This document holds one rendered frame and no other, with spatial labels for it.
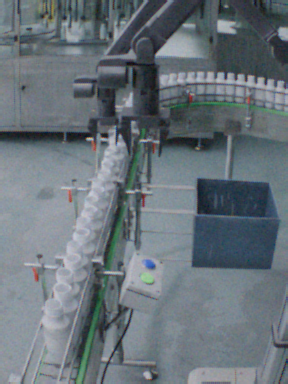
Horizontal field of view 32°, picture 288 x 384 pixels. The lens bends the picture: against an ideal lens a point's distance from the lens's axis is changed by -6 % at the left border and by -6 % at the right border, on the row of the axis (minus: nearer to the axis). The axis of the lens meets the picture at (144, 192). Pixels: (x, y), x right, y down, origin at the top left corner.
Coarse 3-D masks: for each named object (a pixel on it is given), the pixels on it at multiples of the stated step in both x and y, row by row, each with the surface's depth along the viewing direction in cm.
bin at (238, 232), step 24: (216, 192) 212; (240, 192) 211; (264, 192) 210; (216, 216) 182; (240, 216) 216; (264, 216) 215; (216, 240) 187; (240, 240) 186; (264, 240) 185; (192, 264) 192; (216, 264) 191; (240, 264) 190; (264, 264) 190
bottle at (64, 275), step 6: (60, 270) 114; (66, 270) 115; (72, 270) 114; (60, 276) 112; (66, 276) 112; (72, 276) 113; (60, 282) 113; (66, 282) 112; (72, 282) 114; (72, 288) 114; (78, 288) 115; (78, 294) 115; (78, 300) 115
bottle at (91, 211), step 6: (84, 210) 139; (90, 210) 142; (96, 210) 139; (90, 216) 139; (96, 216) 140; (96, 222) 140; (96, 228) 140; (96, 234) 140; (96, 240) 141; (102, 240) 143; (102, 246) 144
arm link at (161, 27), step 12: (180, 0) 97; (192, 0) 96; (204, 0) 97; (168, 12) 98; (180, 12) 98; (192, 12) 98; (156, 24) 99; (168, 24) 99; (180, 24) 99; (144, 36) 100; (156, 36) 100; (168, 36) 100; (132, 48) 101; (156, 48) 101
